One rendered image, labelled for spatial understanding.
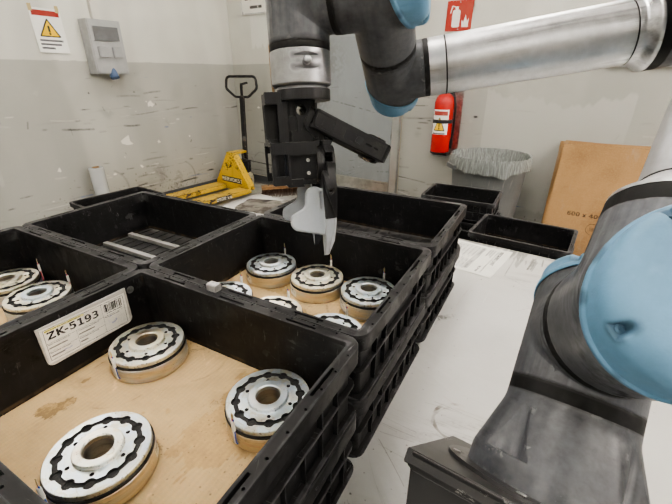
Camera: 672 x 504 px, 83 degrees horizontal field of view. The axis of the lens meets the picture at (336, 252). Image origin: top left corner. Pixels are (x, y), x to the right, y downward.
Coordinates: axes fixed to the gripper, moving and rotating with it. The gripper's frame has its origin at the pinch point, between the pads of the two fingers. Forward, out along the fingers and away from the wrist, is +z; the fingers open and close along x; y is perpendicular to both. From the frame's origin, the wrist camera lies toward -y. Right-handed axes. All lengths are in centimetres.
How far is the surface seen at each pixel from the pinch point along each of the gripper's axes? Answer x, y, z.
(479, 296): -25, -46, 27
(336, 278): -15.1, -5.5, 12.0
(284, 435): 23.9, 10.7, 10.5
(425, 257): -4.5, -18.6, 6.4
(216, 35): -423, 1, -122
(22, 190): -310, 166, 16
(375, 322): 10.7, -3.2, 8.6
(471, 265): -41, -54, 24
